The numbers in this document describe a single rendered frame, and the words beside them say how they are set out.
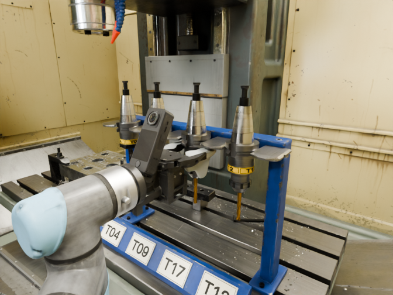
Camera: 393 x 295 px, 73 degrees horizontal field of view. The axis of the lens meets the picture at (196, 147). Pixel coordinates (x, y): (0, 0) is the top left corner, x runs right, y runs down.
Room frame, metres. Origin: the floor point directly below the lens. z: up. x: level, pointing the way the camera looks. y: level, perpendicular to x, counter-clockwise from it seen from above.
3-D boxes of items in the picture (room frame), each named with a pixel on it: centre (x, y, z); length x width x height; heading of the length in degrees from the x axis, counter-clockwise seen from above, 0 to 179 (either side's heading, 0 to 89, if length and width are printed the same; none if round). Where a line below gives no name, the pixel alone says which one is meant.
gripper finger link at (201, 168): (0.50, -0.01, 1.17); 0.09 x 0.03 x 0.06; 127
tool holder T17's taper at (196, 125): (0.54, 0.00, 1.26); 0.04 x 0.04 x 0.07
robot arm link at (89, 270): (0.30, 0.17, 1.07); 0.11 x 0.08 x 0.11; 8
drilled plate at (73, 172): (1.01, 0.37, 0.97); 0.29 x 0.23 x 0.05; 53
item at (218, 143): (0.51, -0.04, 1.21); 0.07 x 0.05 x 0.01; 143
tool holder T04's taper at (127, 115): (0.68, 0.18, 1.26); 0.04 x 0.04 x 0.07
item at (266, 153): (0.45, -0.13, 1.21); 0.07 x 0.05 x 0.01; 143
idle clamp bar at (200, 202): (0.86, 0.06, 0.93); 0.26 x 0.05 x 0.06; 58
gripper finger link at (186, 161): (0.47, 0.02, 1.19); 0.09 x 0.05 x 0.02; 127
